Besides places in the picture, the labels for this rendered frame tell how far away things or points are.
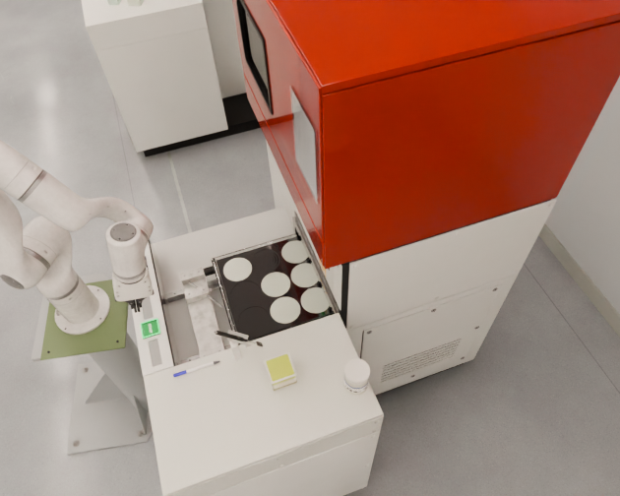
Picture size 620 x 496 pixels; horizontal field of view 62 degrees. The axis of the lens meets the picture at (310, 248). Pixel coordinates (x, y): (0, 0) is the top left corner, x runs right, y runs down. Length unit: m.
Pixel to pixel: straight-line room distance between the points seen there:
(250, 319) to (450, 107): 0.95
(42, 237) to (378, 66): 1.09
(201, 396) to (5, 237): 0.68
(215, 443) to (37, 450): 1.42
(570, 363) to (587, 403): 0.20
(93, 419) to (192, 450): 1.26
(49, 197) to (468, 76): 0.95
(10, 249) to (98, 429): 1.31
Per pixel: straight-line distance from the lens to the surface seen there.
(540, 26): 1.22
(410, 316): 1.88
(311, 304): 1.74
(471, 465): 2.54
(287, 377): 1.48
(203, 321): 1.78
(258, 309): 1.74
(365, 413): 1.52
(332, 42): 1.10
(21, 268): 1.64
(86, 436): 2.72
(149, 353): 1.68
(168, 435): 1.56
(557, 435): 2.70
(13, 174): 1.30
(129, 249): 1.33
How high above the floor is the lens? 2.40
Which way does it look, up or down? 53 degrees down
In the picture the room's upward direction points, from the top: 3 degrees counter-clockwise
